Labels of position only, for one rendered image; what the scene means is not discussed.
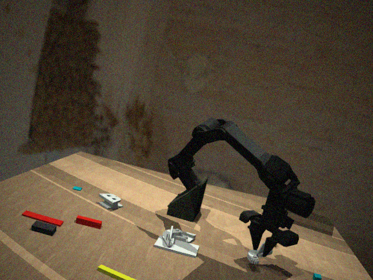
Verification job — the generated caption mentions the small teal block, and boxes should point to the small teal block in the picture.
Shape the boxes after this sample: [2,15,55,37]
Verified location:
[313,274,322,280]

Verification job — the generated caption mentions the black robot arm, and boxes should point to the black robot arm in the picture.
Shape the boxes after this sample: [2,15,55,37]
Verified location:
[168,117,315,218]

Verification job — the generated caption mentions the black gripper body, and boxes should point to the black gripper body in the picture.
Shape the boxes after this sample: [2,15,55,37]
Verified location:
[239,202,299,247]

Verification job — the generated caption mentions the yellow flat bar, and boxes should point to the yellow flat bar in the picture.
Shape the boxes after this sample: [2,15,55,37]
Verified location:
[97,265,135,280]

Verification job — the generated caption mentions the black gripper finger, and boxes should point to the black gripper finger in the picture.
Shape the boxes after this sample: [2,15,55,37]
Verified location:
[248,225,266,250]
[263,237,278,257]

